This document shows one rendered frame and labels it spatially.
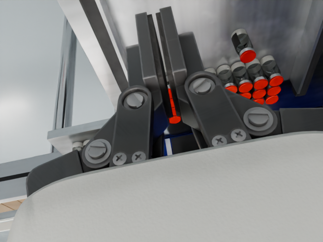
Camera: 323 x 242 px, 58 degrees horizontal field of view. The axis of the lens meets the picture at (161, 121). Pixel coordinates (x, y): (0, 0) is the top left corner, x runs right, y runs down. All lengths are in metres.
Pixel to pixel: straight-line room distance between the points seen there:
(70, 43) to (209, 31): 0.67
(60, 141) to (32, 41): 1.04
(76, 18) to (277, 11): 0.26
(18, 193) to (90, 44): 0.41
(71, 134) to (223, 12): 0.35
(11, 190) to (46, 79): 1.11
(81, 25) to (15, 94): 1.53
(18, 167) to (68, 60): 0.38
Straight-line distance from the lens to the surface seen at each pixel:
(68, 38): 1.04
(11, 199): 0.73
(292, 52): 0.50
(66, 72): 0.93
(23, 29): 1.56
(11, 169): 0.76
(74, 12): 0.38
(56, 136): 0.59
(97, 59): 0.43
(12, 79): 1.81
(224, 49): 0.44
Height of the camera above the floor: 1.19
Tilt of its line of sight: 35 degrees down
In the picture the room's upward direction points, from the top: 171 degrees clockwise
